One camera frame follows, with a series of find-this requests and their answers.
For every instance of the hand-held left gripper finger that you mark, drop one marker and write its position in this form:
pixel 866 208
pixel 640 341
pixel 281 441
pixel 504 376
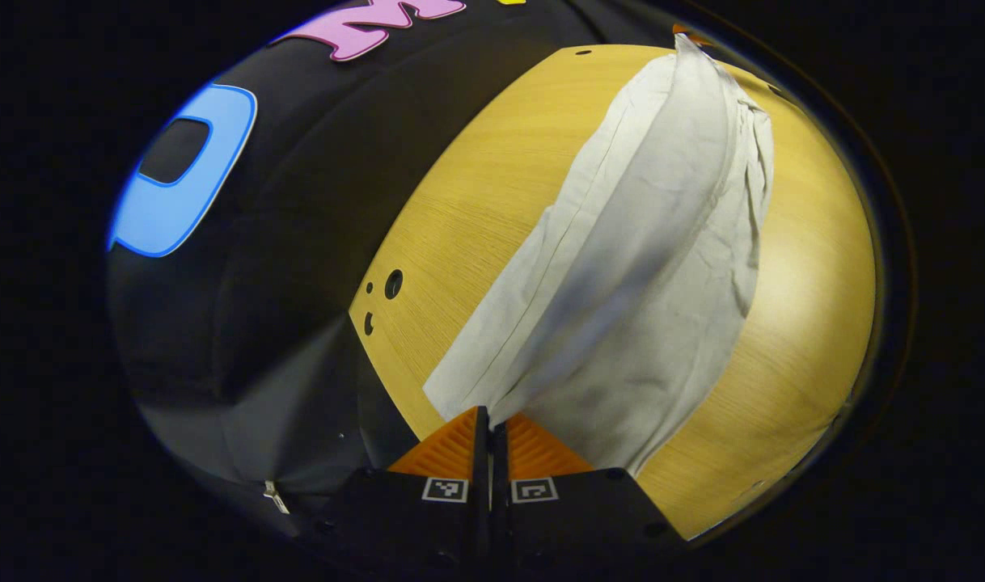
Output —
pixel 499 517
pixel 481 517

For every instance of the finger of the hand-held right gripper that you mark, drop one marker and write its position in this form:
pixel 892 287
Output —
pixel 688 34

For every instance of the white jeans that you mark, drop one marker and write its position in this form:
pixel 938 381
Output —
pixel 646 242

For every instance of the small metal clip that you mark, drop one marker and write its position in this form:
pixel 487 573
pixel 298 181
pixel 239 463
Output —
pixel 276 497

